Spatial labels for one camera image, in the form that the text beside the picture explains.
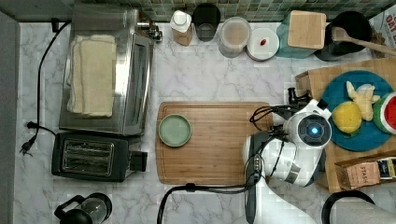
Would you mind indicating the wooden drawer unit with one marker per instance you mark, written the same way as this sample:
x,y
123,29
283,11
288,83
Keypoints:
x,y
316,81

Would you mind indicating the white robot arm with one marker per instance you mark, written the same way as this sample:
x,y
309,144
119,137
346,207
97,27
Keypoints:
x,y
292,155

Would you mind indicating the green small plate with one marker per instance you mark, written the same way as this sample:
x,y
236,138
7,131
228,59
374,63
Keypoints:
x,y
174,130

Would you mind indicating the bamboo cutting board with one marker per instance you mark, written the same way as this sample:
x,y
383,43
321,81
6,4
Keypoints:
x,y
213,154

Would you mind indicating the clear plastic container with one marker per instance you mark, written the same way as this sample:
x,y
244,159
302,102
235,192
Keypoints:
x,y
234,36

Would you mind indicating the white-lidded spice jar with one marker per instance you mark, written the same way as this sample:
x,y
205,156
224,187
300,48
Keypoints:
x,y
181,27

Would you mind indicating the white round lid container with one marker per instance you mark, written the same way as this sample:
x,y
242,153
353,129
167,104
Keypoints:
x,y
263,44

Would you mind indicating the silver toaster oven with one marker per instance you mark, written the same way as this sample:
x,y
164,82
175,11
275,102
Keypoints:
x,y
135,36

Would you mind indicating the black cup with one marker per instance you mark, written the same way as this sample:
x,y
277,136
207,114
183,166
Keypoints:
x,y
206,19

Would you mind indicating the black two-slot toaster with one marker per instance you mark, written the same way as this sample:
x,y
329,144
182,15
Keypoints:
x,y
97,157

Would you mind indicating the beige folded towel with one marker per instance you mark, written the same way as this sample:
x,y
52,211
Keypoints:
x,y
92,75

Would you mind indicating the teal box with wooden lid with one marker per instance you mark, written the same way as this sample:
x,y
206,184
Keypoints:
x,y
301,34

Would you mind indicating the black glass french press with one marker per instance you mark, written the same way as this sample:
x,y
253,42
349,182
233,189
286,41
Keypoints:
x,y
94,209

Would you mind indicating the yellow toy lemon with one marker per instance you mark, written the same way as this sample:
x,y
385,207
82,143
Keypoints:
x,y
347,117

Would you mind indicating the wooden spoon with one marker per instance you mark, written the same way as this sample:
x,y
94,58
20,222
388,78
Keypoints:
x,y
358,42

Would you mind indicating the stash tea box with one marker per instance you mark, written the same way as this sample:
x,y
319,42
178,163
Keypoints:
x,y
357,175

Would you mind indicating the beige toy ginger root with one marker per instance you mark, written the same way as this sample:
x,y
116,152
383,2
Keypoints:
x,y
364,98

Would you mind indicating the blue plate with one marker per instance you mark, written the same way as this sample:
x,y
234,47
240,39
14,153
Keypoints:
x,y
369,136

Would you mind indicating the black bowl with paper towel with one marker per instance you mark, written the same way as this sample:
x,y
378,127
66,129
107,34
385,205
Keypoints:
x,y
354,207

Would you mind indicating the black pot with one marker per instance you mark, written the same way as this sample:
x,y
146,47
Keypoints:
x,y
346,25

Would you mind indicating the toy watermelon slice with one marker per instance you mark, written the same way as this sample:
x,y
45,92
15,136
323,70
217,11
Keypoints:
x,y
385,114

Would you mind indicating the small dark tea box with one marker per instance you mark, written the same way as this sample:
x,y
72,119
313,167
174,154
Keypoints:
x,y
386,168

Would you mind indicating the oat cereal package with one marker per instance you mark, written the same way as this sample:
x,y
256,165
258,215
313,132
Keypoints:
x,y
384,28

